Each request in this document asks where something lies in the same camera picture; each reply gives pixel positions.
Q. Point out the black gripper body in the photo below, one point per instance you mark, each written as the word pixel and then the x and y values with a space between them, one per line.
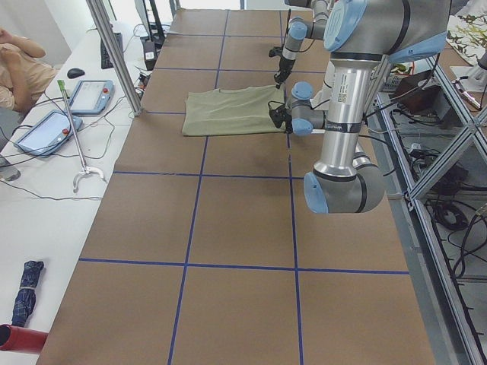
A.
pixel 283 68
pixel 287 124

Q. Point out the person in beige shirt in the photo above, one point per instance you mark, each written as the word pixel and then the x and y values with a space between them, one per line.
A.
pixel 24 76

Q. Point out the red cylinder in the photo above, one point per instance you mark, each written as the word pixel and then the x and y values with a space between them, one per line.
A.
pixel 22 340

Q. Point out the black computer mouse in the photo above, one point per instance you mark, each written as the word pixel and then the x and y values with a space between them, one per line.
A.
pixel 75 73

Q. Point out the metal reacher grabber stick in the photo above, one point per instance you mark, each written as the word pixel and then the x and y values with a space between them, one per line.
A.
pixel 86 170

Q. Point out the white central pedestal column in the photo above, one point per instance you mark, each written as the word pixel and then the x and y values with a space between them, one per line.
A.
pixel 321 100

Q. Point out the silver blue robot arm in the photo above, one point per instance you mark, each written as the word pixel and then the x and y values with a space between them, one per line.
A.
pixel 296 32
pixel 358 35

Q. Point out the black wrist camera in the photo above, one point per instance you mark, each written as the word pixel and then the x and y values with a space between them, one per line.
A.
pixel 277 113
pixel 275 51

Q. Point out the aluminium frame post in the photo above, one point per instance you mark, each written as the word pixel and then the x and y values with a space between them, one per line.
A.
pixel 102 22

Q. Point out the olive green long-sleeve shirt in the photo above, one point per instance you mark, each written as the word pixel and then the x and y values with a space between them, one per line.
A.
pixel 231 112

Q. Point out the blue teach pendant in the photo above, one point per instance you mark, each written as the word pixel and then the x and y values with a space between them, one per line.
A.
pixel 46 136
pixel 90 97

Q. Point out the far blue teach pendant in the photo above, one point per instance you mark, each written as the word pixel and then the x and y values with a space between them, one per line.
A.
pixel 90 97

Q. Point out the near blue teach pendant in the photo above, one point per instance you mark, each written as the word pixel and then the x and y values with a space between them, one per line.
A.
pixel 46 136

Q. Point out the folded dark blue umbrella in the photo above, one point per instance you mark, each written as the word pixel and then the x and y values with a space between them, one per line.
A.
pixel 25 299

